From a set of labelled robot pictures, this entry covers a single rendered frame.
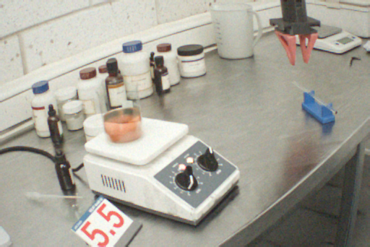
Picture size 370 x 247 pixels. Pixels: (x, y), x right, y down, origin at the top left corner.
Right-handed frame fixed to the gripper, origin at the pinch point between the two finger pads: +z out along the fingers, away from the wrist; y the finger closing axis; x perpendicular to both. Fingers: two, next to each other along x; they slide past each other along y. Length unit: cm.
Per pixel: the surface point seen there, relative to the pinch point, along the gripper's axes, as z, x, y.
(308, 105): 8.4, 5.0, 0.7
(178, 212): 7.2, 31.9, 35.2
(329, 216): 76, -36, -33
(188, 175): 3.0, 29.8, 32.7
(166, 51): 0.6, -24.7, 23.2
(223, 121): 9.3, 2.0, 19.0
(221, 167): 5.4, 25.5, 26.9
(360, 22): 4, -43, -51
